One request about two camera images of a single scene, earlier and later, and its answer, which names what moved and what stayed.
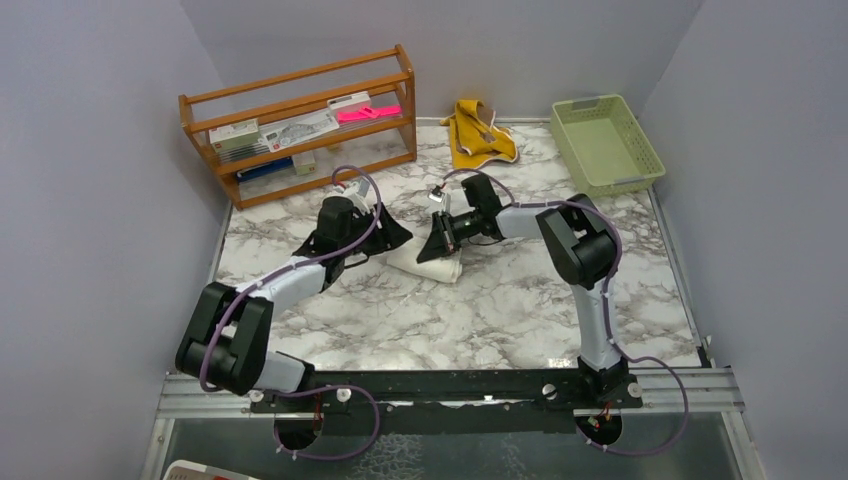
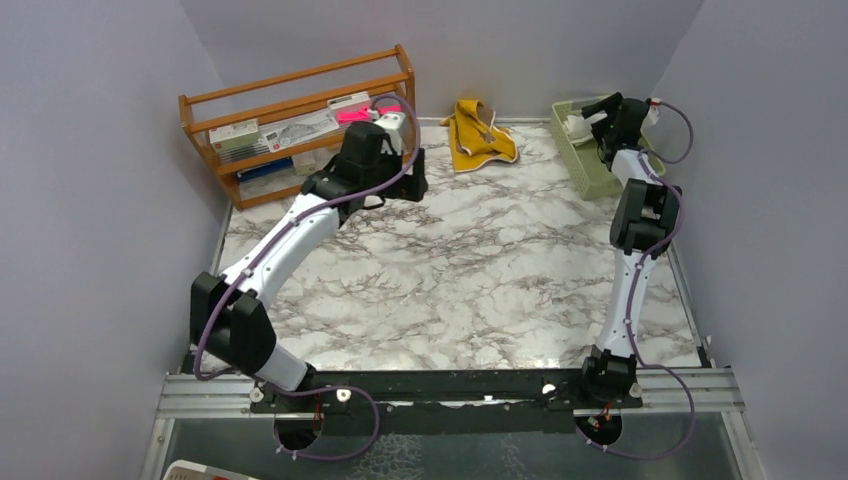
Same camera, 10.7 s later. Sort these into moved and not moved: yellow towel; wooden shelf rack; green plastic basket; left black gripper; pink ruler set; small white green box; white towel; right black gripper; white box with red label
Moved: left black gripper; white towel; right black gripper
Not moved: white box with red label; green plastic basket; yellow towel; pink ruler set; small white green box; wooden shelf rack
